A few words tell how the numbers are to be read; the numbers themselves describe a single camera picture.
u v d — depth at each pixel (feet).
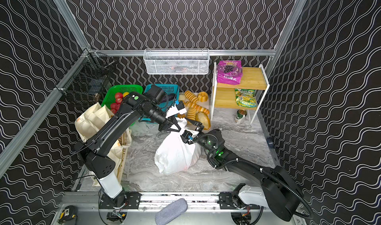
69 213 2.26
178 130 2.17
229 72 2.66
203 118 3.31
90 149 1.45
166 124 1.95
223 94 2.95
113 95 3.74
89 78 3.15
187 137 1.94
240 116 3.21
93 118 2.52
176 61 3.36
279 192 1.35
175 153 2.28
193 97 3.83
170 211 2.27
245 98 3.12
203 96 3.83
